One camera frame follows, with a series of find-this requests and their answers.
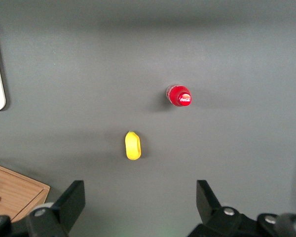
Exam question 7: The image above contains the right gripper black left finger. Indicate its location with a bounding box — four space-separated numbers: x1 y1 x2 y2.
24 180 86 237

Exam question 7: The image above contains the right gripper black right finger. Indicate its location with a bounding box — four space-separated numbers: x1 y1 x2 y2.
187 180 260 237

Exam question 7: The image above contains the wooden two-drawer cabinet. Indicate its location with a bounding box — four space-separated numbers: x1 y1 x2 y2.
0 161 51 223

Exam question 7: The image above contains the wooden lower drawer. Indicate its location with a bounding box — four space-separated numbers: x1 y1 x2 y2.
0 165 44 219

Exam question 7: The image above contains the yellow lemon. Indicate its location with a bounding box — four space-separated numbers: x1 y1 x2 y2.
124 130 142 161

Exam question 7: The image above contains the red cola bottle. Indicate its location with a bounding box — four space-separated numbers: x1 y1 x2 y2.
165 83 192 108

